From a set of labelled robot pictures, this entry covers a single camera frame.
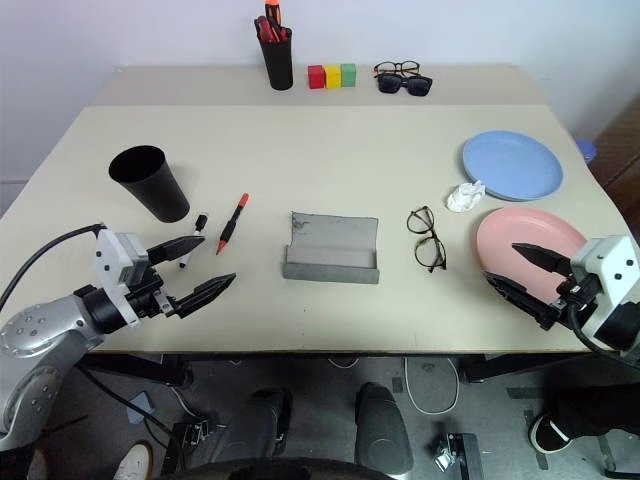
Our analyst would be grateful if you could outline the black table frame bar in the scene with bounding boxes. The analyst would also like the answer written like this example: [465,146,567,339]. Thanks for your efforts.
[458,352,609,385]
[74,352,195,389]

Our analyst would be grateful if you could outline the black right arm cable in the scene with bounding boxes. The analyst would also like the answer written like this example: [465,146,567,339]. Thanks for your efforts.
[566,303,624,355]

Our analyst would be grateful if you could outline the black marker pen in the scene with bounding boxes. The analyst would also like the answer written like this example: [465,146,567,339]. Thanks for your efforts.
[178,213,210,270]

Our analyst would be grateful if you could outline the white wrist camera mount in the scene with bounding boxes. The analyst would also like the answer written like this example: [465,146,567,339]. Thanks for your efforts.
[568,234,640,342]
[91,224,150,329]

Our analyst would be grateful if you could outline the brown wooden cabinet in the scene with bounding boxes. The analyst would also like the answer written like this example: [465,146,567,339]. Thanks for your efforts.
[588,97,640,204]

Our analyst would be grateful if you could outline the white floor cable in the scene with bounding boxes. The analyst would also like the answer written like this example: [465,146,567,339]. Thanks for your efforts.
[402,356,461,415]

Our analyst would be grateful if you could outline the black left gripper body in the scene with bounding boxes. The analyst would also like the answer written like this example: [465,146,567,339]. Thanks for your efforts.
[124,268,181,319]

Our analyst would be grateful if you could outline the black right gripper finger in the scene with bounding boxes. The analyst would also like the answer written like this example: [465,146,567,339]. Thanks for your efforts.
[511,242,574,276]
[481,270,564,332]

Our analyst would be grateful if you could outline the red and black pen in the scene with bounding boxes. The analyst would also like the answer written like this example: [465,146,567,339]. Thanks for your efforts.
[215,192,251,257]

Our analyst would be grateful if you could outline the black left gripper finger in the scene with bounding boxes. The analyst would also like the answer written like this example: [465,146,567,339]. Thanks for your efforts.
[174,272,237,319]
[146,234,207,266]

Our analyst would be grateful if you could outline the tortoiseshell round glasses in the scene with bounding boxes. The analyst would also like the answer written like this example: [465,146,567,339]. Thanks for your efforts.
[405,204,448,274]

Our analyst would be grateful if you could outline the black metal floor clamp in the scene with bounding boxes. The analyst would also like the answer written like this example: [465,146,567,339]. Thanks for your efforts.
[160,420,212,476]

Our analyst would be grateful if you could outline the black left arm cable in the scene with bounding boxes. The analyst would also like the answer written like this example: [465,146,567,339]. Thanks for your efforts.
[0,224,104,311]

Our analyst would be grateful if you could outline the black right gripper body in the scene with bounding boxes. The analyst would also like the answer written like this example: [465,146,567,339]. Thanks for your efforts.
[551,274,601,322]

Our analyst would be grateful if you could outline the brown frame glasses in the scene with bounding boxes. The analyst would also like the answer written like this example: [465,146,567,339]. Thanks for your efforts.
[372,60,422,80]

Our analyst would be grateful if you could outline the metal caster bracket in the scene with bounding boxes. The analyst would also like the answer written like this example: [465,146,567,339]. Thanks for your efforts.
[430,431,485,480]

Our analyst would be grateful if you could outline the white paper ball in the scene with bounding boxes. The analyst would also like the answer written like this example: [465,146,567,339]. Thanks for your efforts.
[444,180,488,214]

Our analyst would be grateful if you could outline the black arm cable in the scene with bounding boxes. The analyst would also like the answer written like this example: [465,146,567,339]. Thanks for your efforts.
[566,303,624,355]
[0,224,104,311]

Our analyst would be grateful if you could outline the black sunglasses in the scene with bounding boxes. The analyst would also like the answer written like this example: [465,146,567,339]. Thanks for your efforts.
[375,72,435,98]

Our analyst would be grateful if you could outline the dark rounded robot leg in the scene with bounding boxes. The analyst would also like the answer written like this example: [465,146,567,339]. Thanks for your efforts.
[353,381,415,477]
[214,386,294,464]

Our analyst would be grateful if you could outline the grey felt glasses case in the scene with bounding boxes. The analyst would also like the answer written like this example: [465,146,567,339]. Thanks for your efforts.
[282,210,382,286]

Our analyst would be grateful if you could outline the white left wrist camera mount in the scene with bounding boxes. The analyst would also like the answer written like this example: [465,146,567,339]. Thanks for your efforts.
[91,224,150,329]

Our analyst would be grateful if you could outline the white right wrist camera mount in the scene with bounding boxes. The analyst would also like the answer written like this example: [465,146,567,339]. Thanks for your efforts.
[568,234,640,342]

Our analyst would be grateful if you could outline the black pen holder cup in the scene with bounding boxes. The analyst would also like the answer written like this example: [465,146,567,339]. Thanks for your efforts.
[257,30,295,92]

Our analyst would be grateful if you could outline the blue plastic plate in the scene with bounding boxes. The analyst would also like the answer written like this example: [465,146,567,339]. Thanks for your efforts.
[460,129,565,203]

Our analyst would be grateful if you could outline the black and white shoe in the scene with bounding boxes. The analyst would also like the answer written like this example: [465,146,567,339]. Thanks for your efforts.
[529,411,577,454]

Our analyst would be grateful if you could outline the pink plastic plate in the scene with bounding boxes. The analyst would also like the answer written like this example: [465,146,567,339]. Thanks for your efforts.
[474,207,589,305]

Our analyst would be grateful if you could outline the empty black plastic cup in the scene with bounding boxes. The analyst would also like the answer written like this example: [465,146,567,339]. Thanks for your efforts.
[108,144,192,225]

